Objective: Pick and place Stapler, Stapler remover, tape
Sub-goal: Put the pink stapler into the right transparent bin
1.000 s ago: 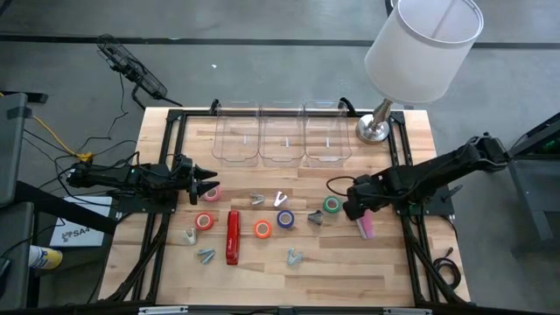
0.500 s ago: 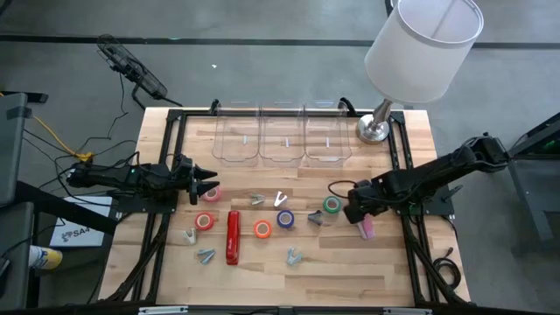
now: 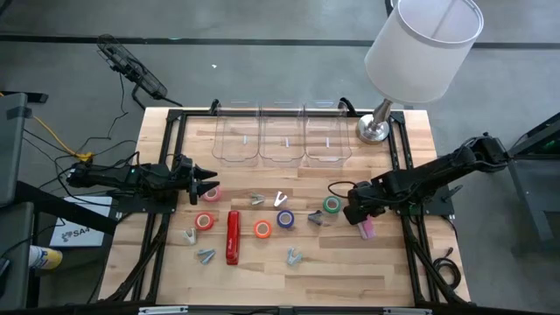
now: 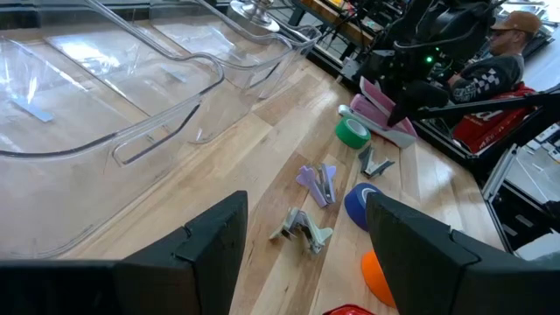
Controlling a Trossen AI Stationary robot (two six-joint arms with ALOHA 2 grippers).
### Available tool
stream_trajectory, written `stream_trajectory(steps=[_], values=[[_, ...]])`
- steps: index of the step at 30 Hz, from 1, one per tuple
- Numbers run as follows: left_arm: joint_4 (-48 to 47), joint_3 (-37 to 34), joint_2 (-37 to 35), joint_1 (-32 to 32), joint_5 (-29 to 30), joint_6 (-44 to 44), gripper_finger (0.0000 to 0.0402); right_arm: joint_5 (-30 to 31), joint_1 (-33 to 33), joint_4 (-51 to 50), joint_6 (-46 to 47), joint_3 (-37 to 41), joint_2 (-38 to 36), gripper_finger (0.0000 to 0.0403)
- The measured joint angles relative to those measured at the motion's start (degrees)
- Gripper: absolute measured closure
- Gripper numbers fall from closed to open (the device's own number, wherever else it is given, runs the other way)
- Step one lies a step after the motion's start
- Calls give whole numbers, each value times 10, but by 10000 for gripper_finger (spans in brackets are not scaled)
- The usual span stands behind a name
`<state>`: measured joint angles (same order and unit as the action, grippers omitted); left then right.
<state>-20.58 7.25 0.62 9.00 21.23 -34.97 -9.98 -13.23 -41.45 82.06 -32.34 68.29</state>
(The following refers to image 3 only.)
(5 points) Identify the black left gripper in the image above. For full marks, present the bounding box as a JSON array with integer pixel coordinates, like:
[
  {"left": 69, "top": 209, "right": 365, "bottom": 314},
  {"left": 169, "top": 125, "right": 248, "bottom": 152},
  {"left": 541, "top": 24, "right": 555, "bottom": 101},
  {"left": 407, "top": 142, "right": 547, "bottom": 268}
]
[{"left": 172, "top": 155, "right": 221, "bottom": 206}]

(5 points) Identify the pink tape roll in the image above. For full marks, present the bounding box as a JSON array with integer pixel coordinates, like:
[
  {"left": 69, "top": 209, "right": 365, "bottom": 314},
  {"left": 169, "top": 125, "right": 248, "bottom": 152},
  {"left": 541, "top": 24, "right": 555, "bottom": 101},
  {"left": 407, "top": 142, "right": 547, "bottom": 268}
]
[{"left": 201, "top": 185, "right": 222, "bottom": 203}]

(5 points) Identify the pink eraser block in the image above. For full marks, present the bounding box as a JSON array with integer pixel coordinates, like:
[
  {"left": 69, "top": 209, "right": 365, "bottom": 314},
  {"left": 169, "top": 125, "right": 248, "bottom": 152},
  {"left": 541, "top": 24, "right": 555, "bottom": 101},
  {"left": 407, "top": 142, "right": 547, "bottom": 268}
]
[{"left": 356, "top": 214, "right": 378, "bottom": 241}]

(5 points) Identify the green tape roll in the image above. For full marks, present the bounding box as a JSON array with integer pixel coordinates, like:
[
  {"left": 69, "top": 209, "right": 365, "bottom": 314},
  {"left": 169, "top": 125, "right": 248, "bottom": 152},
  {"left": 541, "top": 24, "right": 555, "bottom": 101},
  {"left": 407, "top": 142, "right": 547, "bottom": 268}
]
[{"left": 322, "top": 194, "right": 343, "bottom": 215}]

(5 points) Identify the red tape roll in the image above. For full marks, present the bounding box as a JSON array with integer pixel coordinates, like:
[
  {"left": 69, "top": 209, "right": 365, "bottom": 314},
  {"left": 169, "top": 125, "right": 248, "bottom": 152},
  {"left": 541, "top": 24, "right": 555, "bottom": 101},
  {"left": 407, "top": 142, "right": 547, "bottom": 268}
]
[{"left": 194, "top": 212, "right": 215, "bottom": 232}]

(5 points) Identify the red stapler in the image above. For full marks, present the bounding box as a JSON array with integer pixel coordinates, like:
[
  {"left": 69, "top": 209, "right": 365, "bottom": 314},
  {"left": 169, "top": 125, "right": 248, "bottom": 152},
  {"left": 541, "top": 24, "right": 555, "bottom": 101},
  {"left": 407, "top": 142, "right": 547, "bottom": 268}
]
[{"left": 226, "top": 210, "right": 242, "bottom": 267}]

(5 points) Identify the orange tape roll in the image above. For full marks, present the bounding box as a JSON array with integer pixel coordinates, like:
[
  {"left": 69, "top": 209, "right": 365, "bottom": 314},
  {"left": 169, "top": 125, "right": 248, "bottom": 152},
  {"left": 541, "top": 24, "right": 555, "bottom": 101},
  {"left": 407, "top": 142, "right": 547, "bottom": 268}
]
[{"left": 253, "top": 219, "right": 273, "bottom": 240}]

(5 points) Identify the blue tape roll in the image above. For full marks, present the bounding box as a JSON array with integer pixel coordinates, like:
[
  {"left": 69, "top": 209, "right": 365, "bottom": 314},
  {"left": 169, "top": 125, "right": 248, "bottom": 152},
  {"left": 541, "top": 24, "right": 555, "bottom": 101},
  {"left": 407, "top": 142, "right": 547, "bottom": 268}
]
[{"left": 276, "top": 209, "right": 296, "bottom": 229}]

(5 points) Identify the light blue staple remover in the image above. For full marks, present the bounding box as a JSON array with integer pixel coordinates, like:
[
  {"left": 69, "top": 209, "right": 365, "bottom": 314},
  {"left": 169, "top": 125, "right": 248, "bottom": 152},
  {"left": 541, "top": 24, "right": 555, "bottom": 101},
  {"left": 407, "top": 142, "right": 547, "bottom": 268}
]
[{"left": 286, "top": 247, "right": 304, "bottom": 267}]

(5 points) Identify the clear plastic bin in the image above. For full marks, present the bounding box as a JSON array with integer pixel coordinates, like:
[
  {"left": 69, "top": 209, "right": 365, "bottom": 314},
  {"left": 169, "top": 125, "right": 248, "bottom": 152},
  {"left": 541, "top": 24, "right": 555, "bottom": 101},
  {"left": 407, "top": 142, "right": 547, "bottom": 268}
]
[
  {"left": 258, "top": 100, "right": 307, "bottom": 170},
  {"left": 212, "top": 100, "right": 262, "bottom": 168},
  {"left": 304, "top": 99, "right": 354, "bottom": 170}
]

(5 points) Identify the white cardboard box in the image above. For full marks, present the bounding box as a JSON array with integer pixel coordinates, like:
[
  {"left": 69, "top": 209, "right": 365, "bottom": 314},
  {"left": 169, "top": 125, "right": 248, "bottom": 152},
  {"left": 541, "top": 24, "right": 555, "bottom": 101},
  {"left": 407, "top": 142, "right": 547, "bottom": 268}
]
[{"left": 48, "top": 195, "right": 114, "bottom": 249}]

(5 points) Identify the black metal beam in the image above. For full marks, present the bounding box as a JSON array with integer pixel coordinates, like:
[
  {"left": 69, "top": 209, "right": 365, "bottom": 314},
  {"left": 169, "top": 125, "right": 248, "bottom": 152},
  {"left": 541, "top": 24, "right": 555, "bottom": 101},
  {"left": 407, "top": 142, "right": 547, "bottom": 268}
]
[{"left": 15, "top": 179, "right": 120, "bottom": 236}]

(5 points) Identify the black metal stand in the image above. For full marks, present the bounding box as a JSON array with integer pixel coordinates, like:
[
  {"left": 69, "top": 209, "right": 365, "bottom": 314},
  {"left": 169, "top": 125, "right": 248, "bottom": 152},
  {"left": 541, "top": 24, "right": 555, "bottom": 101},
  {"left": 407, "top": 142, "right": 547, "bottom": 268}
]
[{"left": 507, "top": 111, "right": 560, "bottom": 255}]

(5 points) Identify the table lamp white shade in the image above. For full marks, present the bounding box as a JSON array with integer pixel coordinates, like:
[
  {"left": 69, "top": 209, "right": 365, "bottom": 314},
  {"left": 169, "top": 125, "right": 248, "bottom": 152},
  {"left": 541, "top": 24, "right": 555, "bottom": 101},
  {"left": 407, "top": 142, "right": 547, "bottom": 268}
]
[{"left": 354, "top": 0, "right": 485, "bottom": 146}]

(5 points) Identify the yellow white spray can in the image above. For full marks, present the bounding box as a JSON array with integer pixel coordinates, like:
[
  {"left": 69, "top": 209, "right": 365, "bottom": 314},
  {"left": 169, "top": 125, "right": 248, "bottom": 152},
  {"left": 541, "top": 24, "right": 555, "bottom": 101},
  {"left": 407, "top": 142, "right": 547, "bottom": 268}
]
[{"left": 28, "top": 244, "right": 64, "bottom": 270}]

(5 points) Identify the grey plastic case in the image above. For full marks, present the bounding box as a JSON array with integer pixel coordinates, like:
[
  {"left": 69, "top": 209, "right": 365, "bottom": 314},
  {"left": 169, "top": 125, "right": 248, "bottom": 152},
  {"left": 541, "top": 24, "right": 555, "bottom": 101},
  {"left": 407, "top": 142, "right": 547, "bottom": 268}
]
[{"left": 0, "top": 92, "right": 30, "bottom": 209}]

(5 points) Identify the coiled black cable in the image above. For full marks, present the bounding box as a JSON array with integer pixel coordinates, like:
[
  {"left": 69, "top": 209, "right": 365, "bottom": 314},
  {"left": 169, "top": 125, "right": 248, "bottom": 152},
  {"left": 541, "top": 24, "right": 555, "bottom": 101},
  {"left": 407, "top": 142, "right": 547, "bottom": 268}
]
[{"left": 430, "top": 247, "right": 463, "bottom": 292}]

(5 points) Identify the silver metal bracket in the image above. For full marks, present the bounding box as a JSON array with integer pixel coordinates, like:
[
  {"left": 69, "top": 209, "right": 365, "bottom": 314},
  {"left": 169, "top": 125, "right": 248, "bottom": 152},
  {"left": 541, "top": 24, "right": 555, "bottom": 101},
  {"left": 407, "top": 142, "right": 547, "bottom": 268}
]
[
  {"left": 138, "top": 305, "right": 189, "bottom": 315},
  {"left": 383, "top": 307, "right": 433, "bottom": 315}
]

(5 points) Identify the yellow extension cable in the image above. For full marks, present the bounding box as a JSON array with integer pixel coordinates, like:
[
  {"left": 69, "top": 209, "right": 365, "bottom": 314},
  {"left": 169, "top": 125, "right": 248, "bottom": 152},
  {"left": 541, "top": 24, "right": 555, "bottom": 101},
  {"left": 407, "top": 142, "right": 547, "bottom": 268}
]
[{"left": 0, "top": 91, "right": 95, "bottom": 164}]

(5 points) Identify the black wire floor fan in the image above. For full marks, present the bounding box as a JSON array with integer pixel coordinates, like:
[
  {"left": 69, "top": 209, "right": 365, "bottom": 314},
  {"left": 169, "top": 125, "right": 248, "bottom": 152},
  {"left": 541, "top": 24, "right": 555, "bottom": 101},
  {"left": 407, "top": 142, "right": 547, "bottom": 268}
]
[{"left": 95, "top": 33, "right": 184, "bottom": 110}]

